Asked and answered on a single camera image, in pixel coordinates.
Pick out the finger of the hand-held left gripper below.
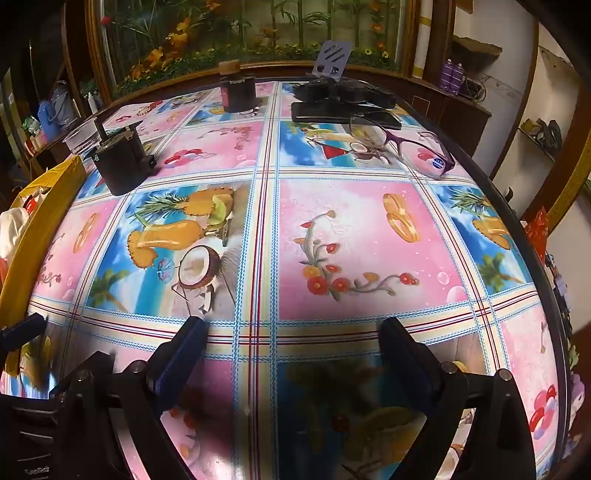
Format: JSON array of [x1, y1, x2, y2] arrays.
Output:
[[0, 313, 47, 370]]

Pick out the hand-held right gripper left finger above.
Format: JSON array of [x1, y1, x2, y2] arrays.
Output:
[[48, 316, 211, 480]]

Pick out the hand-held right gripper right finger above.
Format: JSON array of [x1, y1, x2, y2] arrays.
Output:
[[376, 316, 550, 480]]

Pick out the yellow cardboard box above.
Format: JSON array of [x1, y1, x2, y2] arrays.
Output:
[[0, 154, 88, 324]]

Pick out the printed fruit tablecloth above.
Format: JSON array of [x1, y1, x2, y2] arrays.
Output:
[[0, 80, 578, 480]]

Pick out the pink boxes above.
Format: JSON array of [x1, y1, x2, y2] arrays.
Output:
[[23, 131, 47, 155]]

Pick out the red foil decoration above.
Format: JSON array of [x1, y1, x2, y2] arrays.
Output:
[[524, 208, 552, 254]]

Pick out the black cylindrical motor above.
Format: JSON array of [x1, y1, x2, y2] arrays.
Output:
[[92, 117, 158, 197]]

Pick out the purple framed glasses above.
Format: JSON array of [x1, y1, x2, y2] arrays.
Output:
[[348, 111, 458, 178]]

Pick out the blue thermos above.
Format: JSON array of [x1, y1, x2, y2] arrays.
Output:
[[37, 99, 58, 134]]

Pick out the grey-blue thermos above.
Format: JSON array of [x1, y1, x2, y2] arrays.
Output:
[[51, 80, 77, 123]]

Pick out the dark shoes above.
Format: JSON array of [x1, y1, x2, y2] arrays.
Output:
[[522, 117, 564, 153]]

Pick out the dark bottle with cork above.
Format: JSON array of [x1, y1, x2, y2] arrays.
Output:
[[218, 60, 257, 114]]

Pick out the black handheld device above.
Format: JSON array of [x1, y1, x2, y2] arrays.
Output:
[[293, 78, 398, 109]]

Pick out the grey striped card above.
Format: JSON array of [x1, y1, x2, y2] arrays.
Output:
[[311, 41, 354, 79]]

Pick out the white yellow rolled poster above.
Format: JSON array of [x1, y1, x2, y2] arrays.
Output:
[[413, 0, 435, 79]]

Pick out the framed artificial flower display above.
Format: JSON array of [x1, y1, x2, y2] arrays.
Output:
[[85, 0, 421, 100]]

